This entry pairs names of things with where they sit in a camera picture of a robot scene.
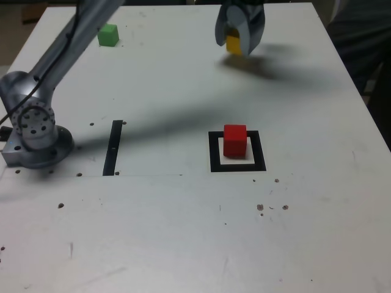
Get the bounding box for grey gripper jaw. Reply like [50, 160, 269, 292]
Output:
[214, 4, 230, 47]
[227, 2, 266, 57]

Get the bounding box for yellow cube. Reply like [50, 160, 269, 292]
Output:
[225, 27, 244, 56]

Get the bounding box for green cube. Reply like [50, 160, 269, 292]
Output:
[97, 23, 120, 48]

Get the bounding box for red cube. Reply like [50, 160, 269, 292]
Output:
[222, 124, 247, 159]

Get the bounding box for black tape square outline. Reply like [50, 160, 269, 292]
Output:
[208, 130, 267, 173]

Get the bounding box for black tape strip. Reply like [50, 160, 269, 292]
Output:
[102, 120, 123, 176]

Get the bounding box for black base cable plug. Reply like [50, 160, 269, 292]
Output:
[0, 125, 13, 143]

